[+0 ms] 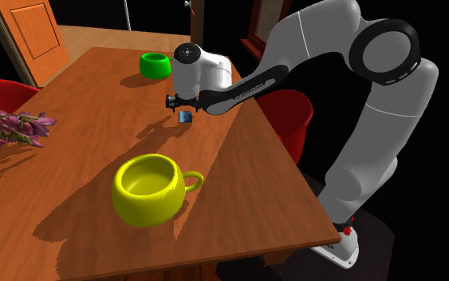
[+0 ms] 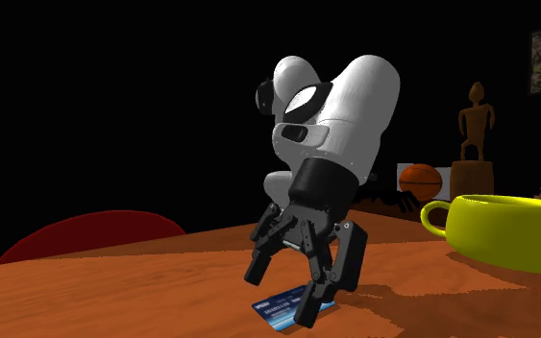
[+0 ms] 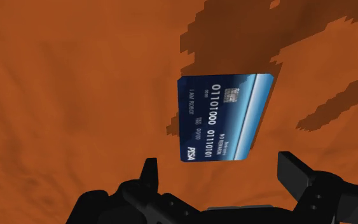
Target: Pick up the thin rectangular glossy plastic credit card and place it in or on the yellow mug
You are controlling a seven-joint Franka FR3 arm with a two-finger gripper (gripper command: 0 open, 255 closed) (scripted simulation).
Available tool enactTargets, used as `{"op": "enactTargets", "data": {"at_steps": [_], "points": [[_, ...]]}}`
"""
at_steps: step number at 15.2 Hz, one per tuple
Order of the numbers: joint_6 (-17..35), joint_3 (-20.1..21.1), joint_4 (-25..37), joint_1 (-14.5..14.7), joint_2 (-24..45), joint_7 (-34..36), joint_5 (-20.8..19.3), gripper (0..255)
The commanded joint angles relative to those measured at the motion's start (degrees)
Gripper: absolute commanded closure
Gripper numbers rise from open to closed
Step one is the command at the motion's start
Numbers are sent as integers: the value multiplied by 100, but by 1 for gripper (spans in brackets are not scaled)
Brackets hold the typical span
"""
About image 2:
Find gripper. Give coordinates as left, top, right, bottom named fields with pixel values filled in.
left=243, top=157, right=370, bottom=329

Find blue card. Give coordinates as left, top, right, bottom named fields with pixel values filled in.
left=251, top=283, right=337, bottom=333

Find orange basketball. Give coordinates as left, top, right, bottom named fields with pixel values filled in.
left=398, top=162, right=444, bottom=204

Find brown wooden figure statue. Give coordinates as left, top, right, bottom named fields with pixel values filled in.
left=449, top=81, right=497, bottom=203

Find yellow cup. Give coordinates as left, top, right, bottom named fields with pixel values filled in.
left=419, top=193, right=541, bottom=276

